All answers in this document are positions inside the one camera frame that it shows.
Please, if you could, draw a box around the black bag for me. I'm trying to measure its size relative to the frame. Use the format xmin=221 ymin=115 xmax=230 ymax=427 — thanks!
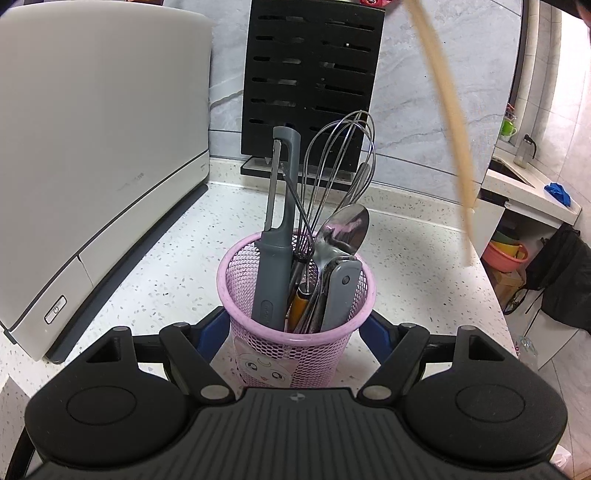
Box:
xmin=525 ymin=225 xmax=591 ymax=332

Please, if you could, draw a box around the kitchen sink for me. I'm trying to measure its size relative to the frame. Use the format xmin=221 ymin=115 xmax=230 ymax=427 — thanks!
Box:
xmin=488 ymin=157 xmax=539 ymax=189

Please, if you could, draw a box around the white countertop sterilizer appliance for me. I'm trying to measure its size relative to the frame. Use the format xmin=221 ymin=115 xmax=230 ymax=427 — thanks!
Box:
xmin=0 ymin=2 xmax=214 ymax=364

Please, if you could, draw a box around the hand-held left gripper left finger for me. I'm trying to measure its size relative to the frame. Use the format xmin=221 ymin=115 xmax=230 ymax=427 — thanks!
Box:
xmin=87 ymin=305 xmax=234 ymax=404

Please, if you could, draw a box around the wooden chopstick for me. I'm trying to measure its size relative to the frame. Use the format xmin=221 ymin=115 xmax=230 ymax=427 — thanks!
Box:
xmin=403 ymin=0 xmax=477 ymax=269

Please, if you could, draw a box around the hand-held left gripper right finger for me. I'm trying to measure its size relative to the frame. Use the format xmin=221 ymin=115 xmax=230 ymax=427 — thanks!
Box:
xmin=358 ymin=311 xmax=508 ymax=403

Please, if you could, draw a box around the black slotted knife block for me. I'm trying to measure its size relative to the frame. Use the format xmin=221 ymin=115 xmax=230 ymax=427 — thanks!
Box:
xmin=239 ymin=0 xmax=387 ymax=193

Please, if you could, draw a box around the metal whisk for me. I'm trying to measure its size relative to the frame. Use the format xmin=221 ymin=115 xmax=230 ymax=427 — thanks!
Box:
xmin=283 ymin=110 xmax=376 ymax=334

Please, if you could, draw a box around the grey handled knife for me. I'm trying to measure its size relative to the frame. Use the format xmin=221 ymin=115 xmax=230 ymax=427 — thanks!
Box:
xmin=320 ymin=257 xmax=364 ymax=334

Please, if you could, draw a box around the cardboard box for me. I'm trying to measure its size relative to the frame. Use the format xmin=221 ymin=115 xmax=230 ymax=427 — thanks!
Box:
xmin=488 ymin=270 xmax=526 ymax=308

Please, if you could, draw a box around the pink mesh utensil holder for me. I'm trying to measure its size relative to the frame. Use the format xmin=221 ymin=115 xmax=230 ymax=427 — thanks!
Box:
xmin=216 ymin=233 xmax=378 ymax=389

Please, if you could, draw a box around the clear plastic bottle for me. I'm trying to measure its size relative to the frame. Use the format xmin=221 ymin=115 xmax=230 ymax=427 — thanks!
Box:
xmin=516 ymin=336 xmax=539 ymax=366

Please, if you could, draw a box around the wooden handled fork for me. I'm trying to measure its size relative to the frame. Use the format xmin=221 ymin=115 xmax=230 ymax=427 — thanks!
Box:
xmin=287 ymin=282 xmax=315 ymax=332

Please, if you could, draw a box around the blue cloth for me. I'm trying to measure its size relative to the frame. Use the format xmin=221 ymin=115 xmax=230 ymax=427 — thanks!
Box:
xmin=543 ymin=182 xmax=573 ymax=208

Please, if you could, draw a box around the grey peeler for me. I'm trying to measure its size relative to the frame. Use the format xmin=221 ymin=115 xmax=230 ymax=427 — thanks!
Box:
xmin=251 ymin=126 xmax=304 ymax=332

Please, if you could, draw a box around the pink plastic basin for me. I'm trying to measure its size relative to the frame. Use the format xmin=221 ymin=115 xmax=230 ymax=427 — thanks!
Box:
xmin=482 ymin=239 xmax=529 ymax=272

